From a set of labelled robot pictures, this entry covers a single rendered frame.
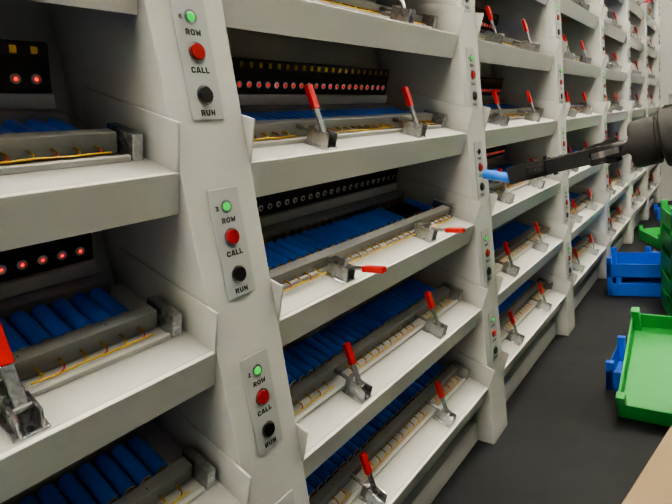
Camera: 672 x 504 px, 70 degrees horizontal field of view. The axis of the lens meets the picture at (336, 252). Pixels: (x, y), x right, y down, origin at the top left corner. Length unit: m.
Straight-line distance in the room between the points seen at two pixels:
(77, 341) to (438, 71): 0.86
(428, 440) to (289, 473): 0.42
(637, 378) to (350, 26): 1.14
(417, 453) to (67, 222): 0.75
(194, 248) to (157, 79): 0.17
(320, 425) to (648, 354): 1.03
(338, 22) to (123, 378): 0.54
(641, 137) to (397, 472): 0.69
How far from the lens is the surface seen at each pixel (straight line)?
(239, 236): 0.55
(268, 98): 0.84
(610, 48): 3.14
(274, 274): 0.66
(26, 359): 0.53
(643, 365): 1.52
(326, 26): 0.74
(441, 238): 0.96
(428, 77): 1.11
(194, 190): 0.52
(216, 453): 0.63
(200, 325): 0.55
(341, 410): 0.76
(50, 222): 0.47
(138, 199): 0.50
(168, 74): 0.53
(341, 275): 0.71
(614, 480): 1.23
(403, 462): 0.97
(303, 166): 0.64
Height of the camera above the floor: 0.73
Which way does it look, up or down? 11 degrees down
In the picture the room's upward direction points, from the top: 8 degrees counter-clockwise
